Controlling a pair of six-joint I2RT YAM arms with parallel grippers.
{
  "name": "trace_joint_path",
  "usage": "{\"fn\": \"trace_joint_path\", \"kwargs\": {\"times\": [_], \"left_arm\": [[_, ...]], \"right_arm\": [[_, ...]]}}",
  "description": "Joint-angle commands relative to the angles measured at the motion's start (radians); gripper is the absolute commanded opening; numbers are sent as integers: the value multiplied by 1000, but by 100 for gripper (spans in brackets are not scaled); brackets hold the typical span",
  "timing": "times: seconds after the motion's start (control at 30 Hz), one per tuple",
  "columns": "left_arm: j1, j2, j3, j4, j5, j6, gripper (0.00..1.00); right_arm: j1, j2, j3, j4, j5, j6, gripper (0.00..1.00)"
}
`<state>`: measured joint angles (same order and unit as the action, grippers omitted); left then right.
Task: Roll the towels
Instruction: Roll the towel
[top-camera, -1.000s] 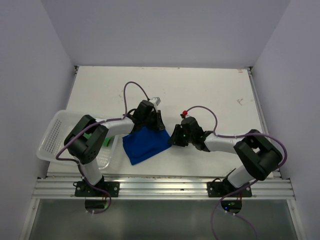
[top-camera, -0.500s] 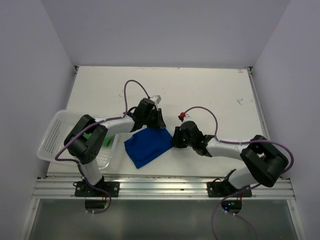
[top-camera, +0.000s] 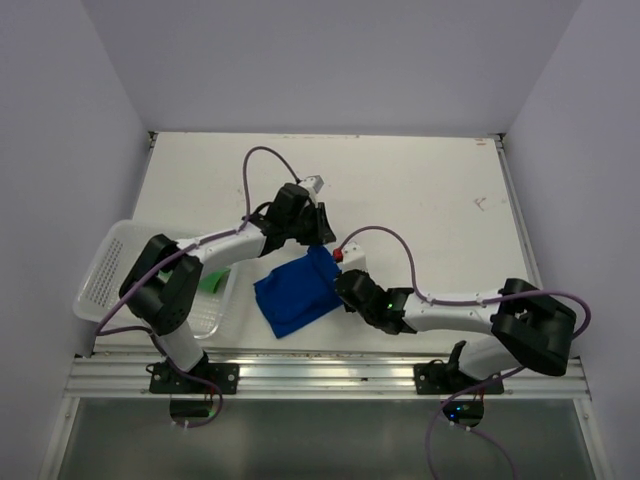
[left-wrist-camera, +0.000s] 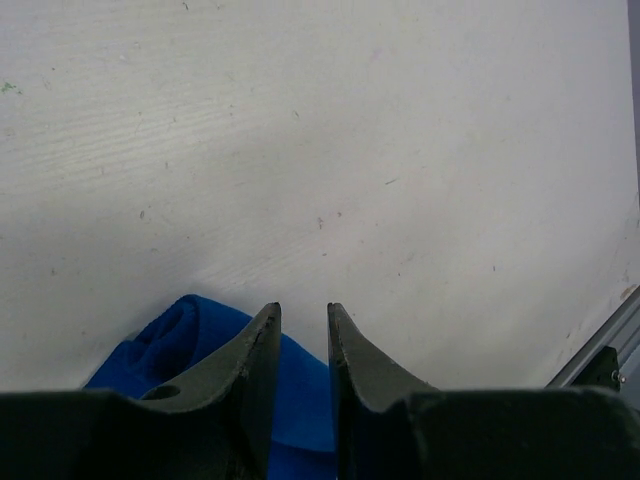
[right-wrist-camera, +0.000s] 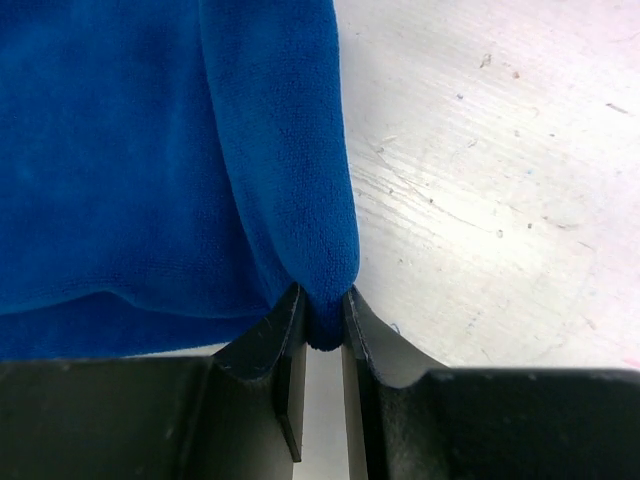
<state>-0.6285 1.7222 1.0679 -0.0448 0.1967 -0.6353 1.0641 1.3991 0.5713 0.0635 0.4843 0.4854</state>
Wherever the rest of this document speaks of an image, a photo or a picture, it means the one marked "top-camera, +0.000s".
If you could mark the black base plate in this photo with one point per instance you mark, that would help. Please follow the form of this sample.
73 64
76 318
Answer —
436 378
166 380

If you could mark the clear plastic basket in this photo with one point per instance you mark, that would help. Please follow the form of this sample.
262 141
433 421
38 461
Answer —
115 257

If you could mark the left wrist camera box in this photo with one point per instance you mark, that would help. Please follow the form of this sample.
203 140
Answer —
312 183

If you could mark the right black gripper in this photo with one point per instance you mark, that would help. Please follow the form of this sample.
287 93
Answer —
362 272

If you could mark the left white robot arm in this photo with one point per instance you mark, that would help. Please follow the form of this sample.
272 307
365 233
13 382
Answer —
166 315

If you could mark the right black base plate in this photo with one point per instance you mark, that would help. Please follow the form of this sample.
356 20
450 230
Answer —
436 378

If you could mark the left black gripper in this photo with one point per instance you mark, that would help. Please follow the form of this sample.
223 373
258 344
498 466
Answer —
322 233

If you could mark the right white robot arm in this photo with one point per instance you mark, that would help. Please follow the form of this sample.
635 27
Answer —
522 328

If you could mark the aluminium mounting rail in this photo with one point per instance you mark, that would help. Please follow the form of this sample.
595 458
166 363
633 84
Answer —
305 376

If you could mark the green microfiber towel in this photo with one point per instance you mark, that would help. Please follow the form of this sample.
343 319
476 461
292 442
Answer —
212 280

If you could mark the blue microfiber towel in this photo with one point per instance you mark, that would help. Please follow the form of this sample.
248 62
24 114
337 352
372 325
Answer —
298 292

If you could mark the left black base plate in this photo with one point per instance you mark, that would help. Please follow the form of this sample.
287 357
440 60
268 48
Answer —
166 380

